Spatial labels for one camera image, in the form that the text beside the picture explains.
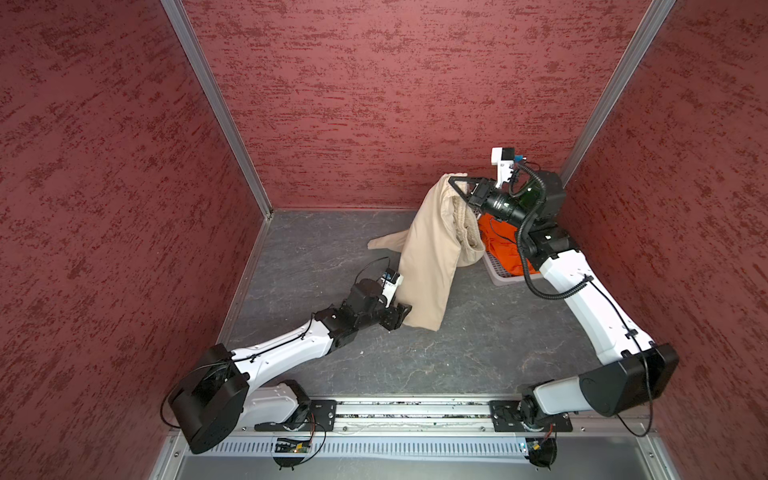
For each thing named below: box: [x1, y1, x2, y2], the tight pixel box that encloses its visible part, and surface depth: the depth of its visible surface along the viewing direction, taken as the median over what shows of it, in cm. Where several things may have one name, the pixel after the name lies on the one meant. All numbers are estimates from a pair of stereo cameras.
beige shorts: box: [367, 173, 485, 331], surface depth 79 cm
